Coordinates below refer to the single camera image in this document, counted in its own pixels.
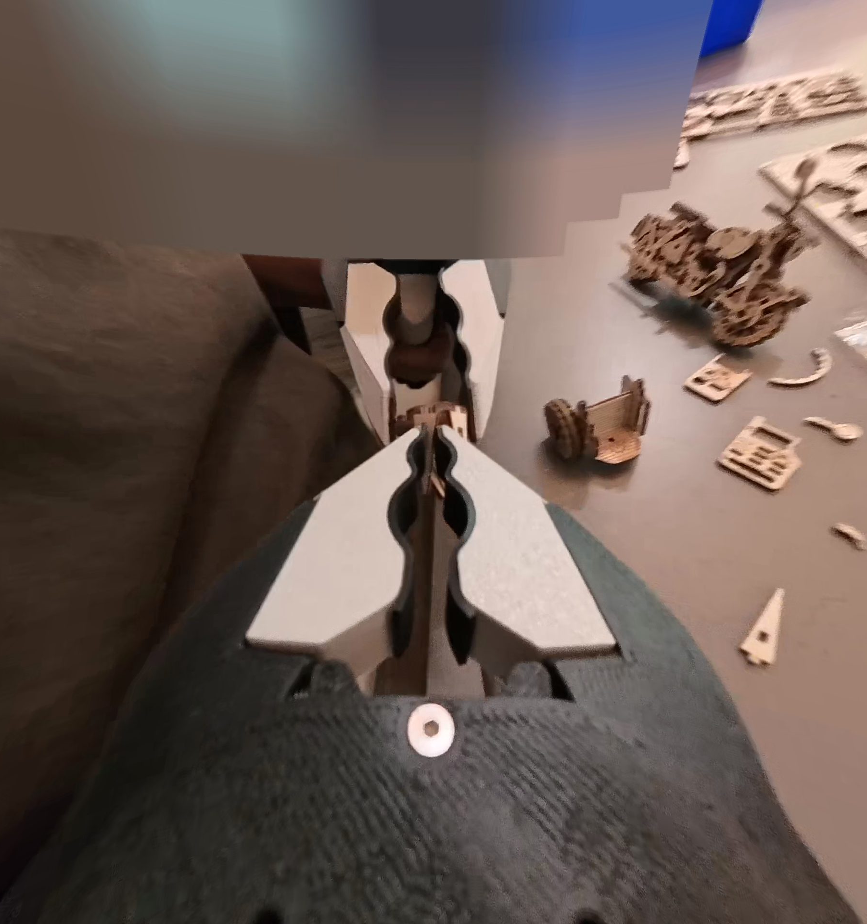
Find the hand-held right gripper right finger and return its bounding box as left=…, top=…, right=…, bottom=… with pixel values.
left=433, top=426, right=618, bottom=695

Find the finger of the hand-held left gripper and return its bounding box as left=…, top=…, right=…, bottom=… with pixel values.
left=437, top=260, right=512, bottom=443
left=324, top=260, right=400, bottom=445

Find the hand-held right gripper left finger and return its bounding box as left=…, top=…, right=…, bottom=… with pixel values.
left=244, top=426, right=434, bottom=694

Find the round wooden gear wheel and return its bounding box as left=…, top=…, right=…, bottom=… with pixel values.
left=394, top=402, right=472, bottom=445

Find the small wooden peg piece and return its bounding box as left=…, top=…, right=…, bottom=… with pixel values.
left=421, top=426, right=449, bottom=501

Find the grey desk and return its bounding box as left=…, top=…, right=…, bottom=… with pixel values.
left=487, top=18, right=867, bottom=924

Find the person's left hand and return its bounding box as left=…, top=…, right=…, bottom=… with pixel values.
left=389, top=323, right=455, bottom=385

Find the small wooden parts card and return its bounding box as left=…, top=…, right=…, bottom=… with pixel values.
left=684, top=353, right=753, bottom=402

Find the pointed wooden piece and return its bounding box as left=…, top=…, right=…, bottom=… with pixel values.
left=739, top=588, right=787, bottom=667

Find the wooden motorcycle model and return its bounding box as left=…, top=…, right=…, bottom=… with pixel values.
left=625, top=160, right=816, bottom=349

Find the person's brown shirt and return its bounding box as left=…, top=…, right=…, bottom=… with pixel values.
left=0, top=227, right=384, bottom=924

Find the wooden fret with square holes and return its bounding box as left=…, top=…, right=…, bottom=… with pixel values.
left=717, top=416, right=802, bottom=492

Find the curved wooden arc piece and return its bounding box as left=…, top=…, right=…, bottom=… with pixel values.
left=768, top=348, right=833, bottom=388

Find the keyhole-shaped wooden piece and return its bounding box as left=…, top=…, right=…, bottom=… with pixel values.
left=803, top=415, right=865, bottom=442

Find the wooden sheet with round cutouts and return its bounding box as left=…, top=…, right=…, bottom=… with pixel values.
left=682, top=71, right=867, bottom=143

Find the wooden sheet with gear engraving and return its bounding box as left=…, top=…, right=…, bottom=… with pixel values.
left=760, top=128, right=867, bottom=281

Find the blue plastic bin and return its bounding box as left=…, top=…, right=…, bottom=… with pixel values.
left=699, top=0, right=766, bottom=59

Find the wooden box frame assembly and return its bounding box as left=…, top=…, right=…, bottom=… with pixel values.
left=544, top=375, right=652, bottom=464

